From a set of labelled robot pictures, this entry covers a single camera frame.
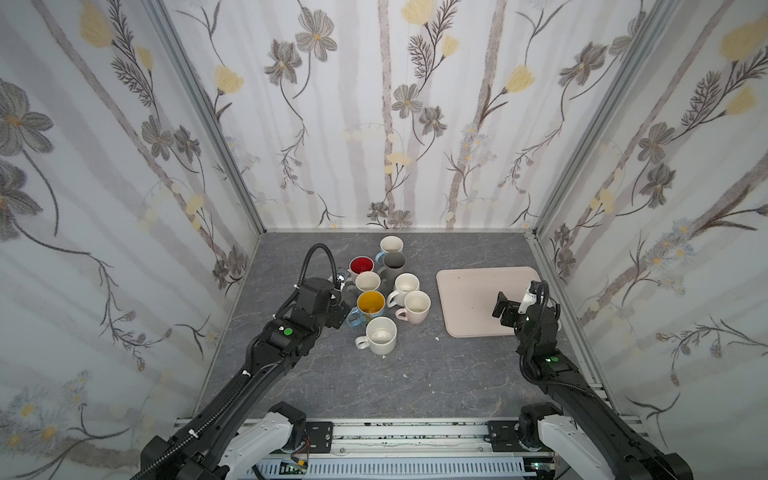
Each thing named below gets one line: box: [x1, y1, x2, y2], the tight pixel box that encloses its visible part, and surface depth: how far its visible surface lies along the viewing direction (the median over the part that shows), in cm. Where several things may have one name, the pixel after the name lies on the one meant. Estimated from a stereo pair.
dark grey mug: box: [378, 251, 407, 289], surface depth 100 cm
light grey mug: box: [355, 271, 381, 291], surface depth 98 cm
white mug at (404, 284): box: [387, 272, 420, 308], surface depth 98 cm
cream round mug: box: [355, 316, 398, 355], surface depth 88 cm
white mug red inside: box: [349, 255, 375, 275], surface depth 103 cm
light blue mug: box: [375, 235, 404, 263], surface depth 106 cm
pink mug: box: [395, 290, 431, 325], surface depth 92 cm
